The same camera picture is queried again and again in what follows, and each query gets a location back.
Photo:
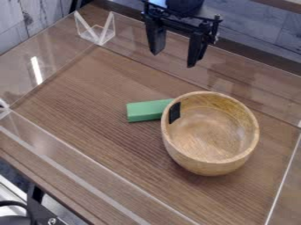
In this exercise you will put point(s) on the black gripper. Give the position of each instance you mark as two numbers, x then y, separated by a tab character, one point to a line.
180	16

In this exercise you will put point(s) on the green rectangular stick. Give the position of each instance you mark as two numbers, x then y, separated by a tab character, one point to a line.
145	110

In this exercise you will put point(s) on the black sticker on bowl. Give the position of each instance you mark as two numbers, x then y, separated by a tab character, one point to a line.
173	112

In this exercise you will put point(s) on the wooden bowl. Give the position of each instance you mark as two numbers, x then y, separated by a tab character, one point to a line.
214	136

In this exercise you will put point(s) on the clear acrylic corner bracket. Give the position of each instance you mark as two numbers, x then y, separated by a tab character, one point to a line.
96	34

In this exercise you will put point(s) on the black table leg bracket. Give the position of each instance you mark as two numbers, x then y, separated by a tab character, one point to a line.
41	215

